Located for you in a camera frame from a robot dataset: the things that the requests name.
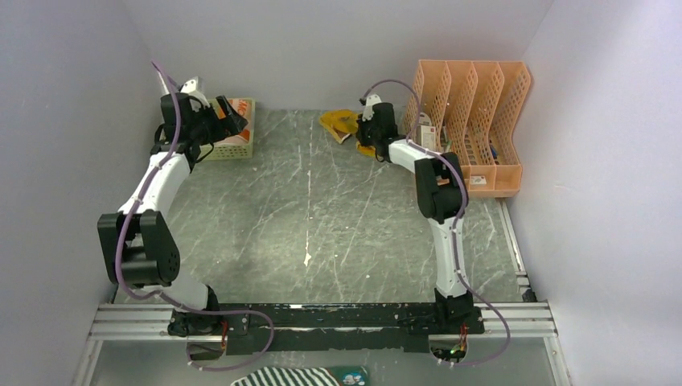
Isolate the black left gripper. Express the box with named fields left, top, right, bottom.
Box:
left=190, top=96, right=249, bottom=146

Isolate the orange white patterned towel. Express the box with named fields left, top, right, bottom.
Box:
left=213, top=96, right=253, bottom=145

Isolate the yellow brown towel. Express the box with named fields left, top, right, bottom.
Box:
left=318, top=109, right=376, bottom=158

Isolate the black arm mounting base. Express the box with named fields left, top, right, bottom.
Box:
left=165, top=301, right=485, bottom=355

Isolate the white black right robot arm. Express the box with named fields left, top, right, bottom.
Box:
left=356, top=95, right=475, bottom=334

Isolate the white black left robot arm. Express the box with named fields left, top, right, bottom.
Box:
left=97, top=92, right=255, bottom=337

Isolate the green plastic basket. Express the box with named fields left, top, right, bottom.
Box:
left=200, top=98, right=256, bottom=161

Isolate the white red paper card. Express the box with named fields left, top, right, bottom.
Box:
left=417, top=113, right=436, bottom=151

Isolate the orange plastic file organizer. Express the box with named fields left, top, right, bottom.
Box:
left=399, top=60, right=532, bottom=198

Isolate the small white box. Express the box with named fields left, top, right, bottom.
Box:
left=470, top=175, right=487, bottom=186

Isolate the teal patterned cloth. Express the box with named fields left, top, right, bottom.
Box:
left=325, top=366, right=371, bottom=386

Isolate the black white striped towel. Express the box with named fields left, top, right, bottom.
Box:
left=230, top=367, right=340, bottom=386

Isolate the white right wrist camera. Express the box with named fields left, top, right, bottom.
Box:
left=362, top=93, right=382, bottom=121

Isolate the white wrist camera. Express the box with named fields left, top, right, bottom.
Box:
left=180, top=76, right=210, bottom=106
left=362, top=93, right=382, bottom=121

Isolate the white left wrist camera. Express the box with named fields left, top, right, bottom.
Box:
left=180, top=76, right=210, bottom=106

